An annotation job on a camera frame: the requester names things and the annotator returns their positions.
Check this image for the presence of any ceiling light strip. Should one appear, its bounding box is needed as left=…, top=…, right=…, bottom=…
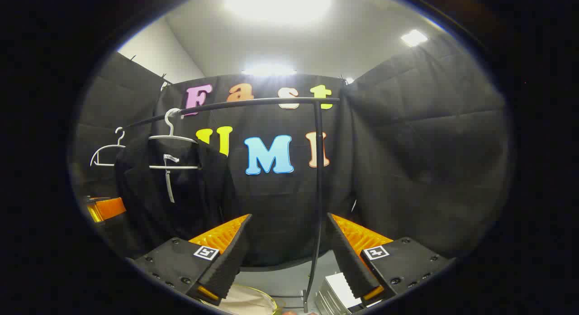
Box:
left=242, top=64, right=297, bottom=77

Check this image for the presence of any small ceiling light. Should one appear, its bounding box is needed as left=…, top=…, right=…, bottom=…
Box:
left=400, top=29, right=429, bottom=48

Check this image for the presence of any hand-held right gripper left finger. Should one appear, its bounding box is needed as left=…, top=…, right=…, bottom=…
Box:
left=133, top=214, right=252, bottom=306

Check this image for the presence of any black knit garment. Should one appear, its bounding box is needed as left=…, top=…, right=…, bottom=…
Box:
left=114, top=136, right=238, bottom=257

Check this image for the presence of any white plastic hanger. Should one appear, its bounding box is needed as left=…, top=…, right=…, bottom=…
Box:
left=90, top=127, right=126, bottom=167
left=148, top=108, right=200, bottom=171

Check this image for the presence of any black metal clothes rack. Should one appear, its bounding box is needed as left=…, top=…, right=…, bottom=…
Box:
left=124, top=97, right=341, bottom=313

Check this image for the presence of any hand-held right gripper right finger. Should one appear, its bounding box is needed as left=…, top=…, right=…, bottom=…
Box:
left=327, top=213, right=455, bottom=306

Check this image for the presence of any large ceiling light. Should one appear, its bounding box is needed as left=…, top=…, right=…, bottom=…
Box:
left=224, top=0, right=337, bottom=24

